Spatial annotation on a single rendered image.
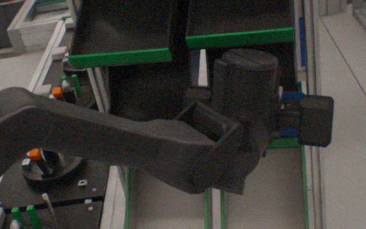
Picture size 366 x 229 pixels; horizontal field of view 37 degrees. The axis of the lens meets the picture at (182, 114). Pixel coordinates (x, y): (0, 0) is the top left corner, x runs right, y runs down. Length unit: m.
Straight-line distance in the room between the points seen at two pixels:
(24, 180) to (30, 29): 0.97
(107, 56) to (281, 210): 0.38
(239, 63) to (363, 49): 1.20
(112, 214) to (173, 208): 0.21
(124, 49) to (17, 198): 0.56
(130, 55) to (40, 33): 1.43
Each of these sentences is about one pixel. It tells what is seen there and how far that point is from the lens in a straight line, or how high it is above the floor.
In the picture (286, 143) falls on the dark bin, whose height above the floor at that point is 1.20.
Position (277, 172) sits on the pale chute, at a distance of 0.89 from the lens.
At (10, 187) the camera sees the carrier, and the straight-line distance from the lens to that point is 1.22.
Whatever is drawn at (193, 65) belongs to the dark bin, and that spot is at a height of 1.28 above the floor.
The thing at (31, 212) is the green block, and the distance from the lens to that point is 1.02.
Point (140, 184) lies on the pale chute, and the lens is 0.91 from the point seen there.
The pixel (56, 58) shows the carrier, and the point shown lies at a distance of 1.73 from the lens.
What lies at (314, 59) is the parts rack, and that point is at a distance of 0.84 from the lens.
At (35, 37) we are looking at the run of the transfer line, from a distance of 2.11.
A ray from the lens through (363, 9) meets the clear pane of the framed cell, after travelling 1.86.
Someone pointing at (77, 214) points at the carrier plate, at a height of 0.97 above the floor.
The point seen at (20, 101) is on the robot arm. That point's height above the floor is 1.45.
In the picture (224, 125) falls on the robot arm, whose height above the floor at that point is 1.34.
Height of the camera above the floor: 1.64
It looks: 32 degrees down
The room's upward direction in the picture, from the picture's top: 11 degrees counter-clockwise
